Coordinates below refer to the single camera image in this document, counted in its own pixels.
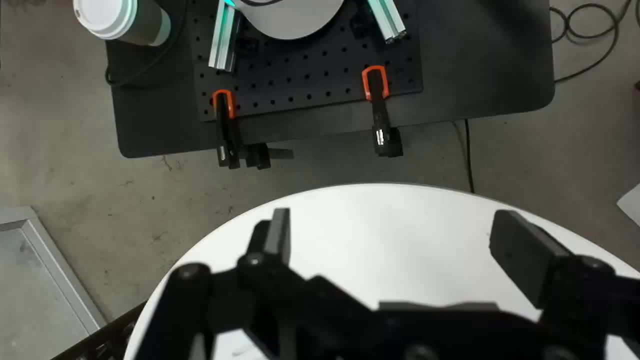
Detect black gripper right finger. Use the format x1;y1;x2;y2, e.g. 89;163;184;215
488;208;640;360

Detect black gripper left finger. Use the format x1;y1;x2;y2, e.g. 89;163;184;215
156;206;308;360

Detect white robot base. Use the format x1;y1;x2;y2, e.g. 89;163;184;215
230;0;347;42

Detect orange black bar clamp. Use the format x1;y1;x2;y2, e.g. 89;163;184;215
209;87;246;169
359;62;405;159

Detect white floor paper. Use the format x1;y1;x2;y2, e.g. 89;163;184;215
614;181;640;229

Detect round white table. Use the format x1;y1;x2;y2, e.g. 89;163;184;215
122;181;640;360

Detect black perforated breadboard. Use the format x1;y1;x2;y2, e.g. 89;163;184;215
188;0;426;123

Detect black cart top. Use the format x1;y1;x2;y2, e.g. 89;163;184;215
104;0;556;159

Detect aluminium extrusion bar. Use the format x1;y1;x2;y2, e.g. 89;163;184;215
206;0;244;73
364;0;409;46

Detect cup with white lid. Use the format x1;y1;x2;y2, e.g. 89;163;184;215
70;0;173;49

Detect small black bracket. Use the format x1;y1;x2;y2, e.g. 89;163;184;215
244;139;296;171

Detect straight black floor cable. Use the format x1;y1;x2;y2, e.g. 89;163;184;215
458;117;478;196

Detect looped black floor cable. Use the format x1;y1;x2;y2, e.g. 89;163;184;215
548;0;636;86

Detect grey metal floor frame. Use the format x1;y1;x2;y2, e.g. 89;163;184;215
0;206;108;360

